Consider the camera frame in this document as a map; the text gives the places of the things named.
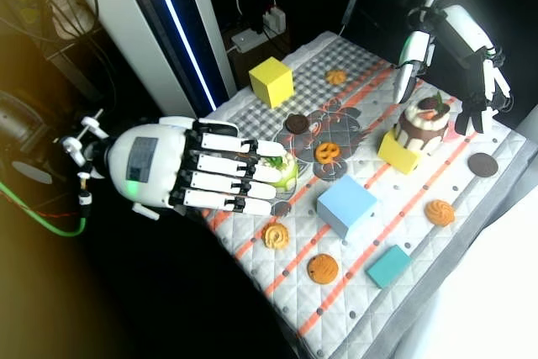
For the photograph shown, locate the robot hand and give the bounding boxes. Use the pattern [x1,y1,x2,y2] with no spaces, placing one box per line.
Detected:
[107,116,289,222]
[393,4,514,137]

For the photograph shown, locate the chocolate cake with strawberry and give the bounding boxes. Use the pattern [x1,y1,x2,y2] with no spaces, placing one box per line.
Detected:
[393,92,453,155]

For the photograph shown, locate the green cake with cream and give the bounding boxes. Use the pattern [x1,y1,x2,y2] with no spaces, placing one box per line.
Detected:
[256,152,300,193]

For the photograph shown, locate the yellow textured block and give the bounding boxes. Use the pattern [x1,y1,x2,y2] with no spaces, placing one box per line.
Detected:
[248,55,295,109]

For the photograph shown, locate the smooth yellow cube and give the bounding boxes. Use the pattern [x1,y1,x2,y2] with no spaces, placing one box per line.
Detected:
[377,128,422,176]

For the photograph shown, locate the light blue cube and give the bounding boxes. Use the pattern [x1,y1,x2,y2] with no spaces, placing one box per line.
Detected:
[315,174,378,240]

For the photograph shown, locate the white robot body column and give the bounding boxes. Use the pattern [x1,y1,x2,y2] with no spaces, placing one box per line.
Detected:
[56,0,237,119]

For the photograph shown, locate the plain dark brown cookie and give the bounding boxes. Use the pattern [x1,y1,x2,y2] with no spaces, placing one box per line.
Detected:
[467,151,499,177]

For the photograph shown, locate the dark chocolate sandwich cookie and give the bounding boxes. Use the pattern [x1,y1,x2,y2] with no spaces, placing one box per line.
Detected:
[284,113,311,135]

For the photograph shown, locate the white power strip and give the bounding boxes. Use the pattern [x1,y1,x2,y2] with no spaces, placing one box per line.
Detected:
[230,27,270,55]

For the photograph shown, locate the orange pretzel cookie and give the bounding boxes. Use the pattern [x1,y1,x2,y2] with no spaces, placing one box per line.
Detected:
[314,141,341,165]

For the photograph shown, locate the orange swirl cookie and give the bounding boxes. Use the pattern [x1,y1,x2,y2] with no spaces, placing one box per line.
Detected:
[424,198,456,227]

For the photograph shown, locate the white power adapter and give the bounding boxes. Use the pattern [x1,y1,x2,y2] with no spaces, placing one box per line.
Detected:
[262,5,287,33]

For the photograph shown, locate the chocolate chip cookie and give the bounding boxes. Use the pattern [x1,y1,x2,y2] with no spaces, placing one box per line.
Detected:
[306,253,340,285]

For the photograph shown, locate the grey quilt with bear print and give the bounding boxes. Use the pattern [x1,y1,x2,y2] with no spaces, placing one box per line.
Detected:
[200,30,529,359]

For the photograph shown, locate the flat teal block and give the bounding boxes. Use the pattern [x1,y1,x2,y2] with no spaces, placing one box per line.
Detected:
[364,244,413,290]

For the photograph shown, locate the green cable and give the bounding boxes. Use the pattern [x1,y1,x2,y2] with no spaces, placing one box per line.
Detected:
[0,180,87,238]

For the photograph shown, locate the yellow ring swirl cookie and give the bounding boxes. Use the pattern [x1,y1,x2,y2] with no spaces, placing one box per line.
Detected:
[261,222,291,251]

